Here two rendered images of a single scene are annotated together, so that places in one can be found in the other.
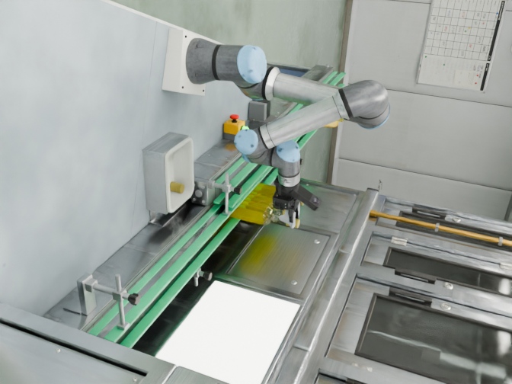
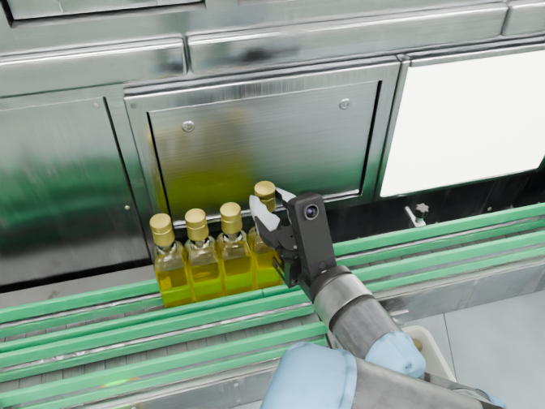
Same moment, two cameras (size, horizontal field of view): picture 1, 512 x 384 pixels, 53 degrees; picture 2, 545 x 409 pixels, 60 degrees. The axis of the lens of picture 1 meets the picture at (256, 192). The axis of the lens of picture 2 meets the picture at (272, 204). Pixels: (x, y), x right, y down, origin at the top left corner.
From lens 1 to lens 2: 1.78 m
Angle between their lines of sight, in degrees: 66
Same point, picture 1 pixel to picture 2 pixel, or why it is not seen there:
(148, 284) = (524, 249)
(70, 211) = not seen: outside the picture
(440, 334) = not seen: outside the picture
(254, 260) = (308, 181)
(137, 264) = (501, 278)
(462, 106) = not seen: outside the picture
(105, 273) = (522, 287)
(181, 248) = (440, 268)
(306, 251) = (233, 127)
